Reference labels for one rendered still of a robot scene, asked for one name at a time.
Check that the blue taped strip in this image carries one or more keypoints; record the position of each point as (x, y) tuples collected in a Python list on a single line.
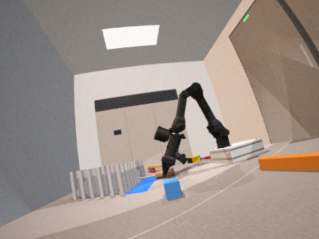
[(143, 186)]

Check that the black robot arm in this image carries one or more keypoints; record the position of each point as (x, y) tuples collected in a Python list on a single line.
[(179, 124)]

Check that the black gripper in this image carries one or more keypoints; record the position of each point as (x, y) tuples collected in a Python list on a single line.
[(168, 159)]

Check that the blue cube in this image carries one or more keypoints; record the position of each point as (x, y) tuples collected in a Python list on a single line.
[(172, 188)]

